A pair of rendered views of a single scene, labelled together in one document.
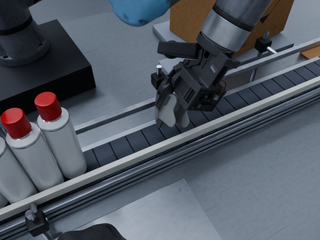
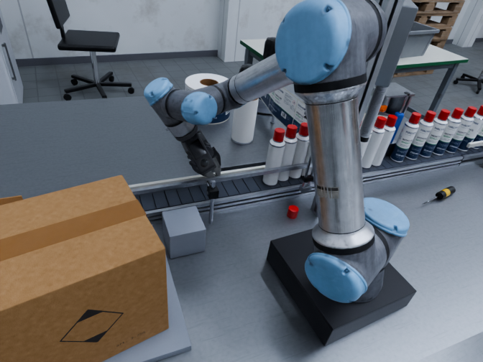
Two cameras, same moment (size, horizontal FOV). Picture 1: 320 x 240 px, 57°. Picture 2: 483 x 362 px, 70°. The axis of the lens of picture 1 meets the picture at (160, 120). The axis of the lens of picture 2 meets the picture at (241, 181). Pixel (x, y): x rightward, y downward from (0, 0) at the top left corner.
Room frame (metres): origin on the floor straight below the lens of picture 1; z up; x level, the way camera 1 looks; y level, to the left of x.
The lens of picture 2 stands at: (1.27, 0.09, 1.60)
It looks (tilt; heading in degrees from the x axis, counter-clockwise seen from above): 37 degrees down; 181
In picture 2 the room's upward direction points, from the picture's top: 8 degrees clockwise
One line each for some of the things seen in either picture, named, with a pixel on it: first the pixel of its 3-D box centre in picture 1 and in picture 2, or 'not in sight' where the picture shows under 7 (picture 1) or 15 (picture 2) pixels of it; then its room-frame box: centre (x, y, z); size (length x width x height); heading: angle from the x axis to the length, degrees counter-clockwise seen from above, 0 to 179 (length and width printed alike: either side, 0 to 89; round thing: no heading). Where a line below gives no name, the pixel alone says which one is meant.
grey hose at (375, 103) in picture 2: not in sight; (373, 109); (0.28, 0.44, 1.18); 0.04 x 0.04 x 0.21
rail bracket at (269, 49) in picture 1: (264, 62); not in sight; (0.62, -0.28, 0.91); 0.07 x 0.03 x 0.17; 27
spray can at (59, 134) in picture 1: (62, 139); (274, 157); (0.31, 0.17, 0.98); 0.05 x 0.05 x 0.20
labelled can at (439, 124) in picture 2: not in sight; (434, 133); (-0.02, 0.82, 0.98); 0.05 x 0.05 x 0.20
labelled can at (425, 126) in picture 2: not in sight; (420, 136); (0.01, 0.75, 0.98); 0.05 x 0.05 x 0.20
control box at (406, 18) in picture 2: not in sight; (378, 38); (0.29, 0.38, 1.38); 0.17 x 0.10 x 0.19; 172
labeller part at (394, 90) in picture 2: not in sight; (391, 89); (-0.01, 0.58, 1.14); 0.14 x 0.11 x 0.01; 117
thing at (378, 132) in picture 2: not in sight; (372, 142); (0.12, 0.54, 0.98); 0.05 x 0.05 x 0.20
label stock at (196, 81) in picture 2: not in sight; (208, 98); (-0.13, -0.12, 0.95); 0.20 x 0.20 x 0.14
